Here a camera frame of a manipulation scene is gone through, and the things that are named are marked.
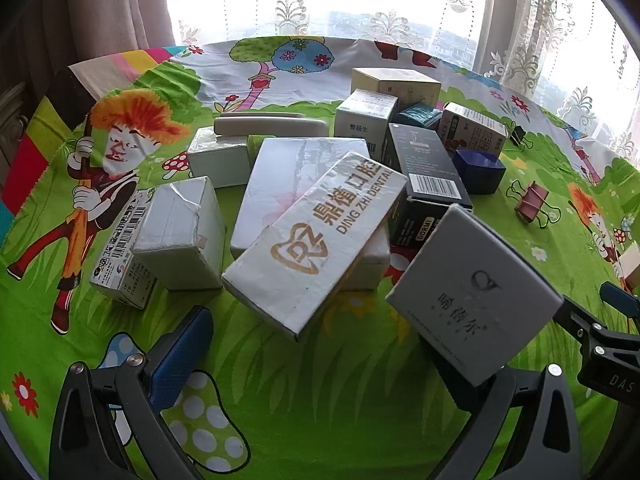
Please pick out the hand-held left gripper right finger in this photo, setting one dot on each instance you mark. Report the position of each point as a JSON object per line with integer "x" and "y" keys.
{"x": 525, "y": 410}

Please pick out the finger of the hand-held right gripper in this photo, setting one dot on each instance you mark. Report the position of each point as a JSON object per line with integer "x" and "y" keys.
{"x": 590, "y": 317}
{"x": 620, "y": 299}

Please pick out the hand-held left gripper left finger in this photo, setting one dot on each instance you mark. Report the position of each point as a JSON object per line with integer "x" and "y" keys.
{"x": 181, "y": 355}

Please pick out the grey square box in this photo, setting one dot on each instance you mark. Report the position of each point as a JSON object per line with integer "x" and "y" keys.
{"x": 470, "y": 285}

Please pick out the teal box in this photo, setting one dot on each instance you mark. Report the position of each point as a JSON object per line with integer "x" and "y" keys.
{"x": 420, "y": 114}

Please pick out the white medicine box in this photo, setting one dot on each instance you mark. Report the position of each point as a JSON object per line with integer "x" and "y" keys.
{"x": 362, "y": 120}

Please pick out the white box with barcode label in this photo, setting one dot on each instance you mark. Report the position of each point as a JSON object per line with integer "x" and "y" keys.
{"x": 120, "y": 260}

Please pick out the pink binder clip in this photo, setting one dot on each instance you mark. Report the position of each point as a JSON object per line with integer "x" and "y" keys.
{"x": 531, "y": 202}

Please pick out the cartoon printed cloth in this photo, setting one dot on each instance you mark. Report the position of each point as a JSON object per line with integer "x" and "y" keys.
{"x": 320, "y": 390}

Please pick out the long white box gold logo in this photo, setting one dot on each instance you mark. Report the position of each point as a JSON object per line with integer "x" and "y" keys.
{"x": 310, "y": 245}

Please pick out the dark blue small box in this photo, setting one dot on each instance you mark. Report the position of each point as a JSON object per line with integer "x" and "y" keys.
{"x": 480, "y": 172}

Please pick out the black box white lettering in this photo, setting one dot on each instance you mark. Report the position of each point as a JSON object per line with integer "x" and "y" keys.
{"x": 425, "y": 227}

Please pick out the black binder clip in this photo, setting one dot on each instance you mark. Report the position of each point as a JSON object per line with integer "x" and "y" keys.
{"x": 519, "y": 135}

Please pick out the small white box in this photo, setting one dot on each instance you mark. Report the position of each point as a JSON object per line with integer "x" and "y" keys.
{"x": 217, "y": 157}

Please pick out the large white box pink print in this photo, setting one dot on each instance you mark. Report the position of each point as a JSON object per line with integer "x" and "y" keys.
{"x": 280, "y": 175}

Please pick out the medicine box red print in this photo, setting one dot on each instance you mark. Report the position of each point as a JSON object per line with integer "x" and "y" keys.
{"x": 472, "y": 127}

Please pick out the black box with barcode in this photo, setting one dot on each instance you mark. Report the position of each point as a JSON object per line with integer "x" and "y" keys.
{"x": 425, "y": 160}

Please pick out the flat white case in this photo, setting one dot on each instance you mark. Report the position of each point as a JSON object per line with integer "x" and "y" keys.
{"x": 270, "y": 124}

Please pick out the white nightstand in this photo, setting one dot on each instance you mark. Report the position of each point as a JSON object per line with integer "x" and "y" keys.
{"x": 12, "y": 120}

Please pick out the beige cardboard box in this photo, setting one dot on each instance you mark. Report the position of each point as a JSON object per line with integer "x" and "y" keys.
{"x": 395, "y": 82}

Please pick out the pink drape curtain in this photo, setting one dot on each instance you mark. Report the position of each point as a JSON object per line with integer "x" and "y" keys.
{"x": 100, "y": 10}

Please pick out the white lace curtain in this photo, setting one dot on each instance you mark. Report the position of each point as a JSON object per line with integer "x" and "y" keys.
{"x": 380, "y": 20}

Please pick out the white window frame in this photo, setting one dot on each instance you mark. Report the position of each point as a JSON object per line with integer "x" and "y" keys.
{"x": 487, "y": 15}

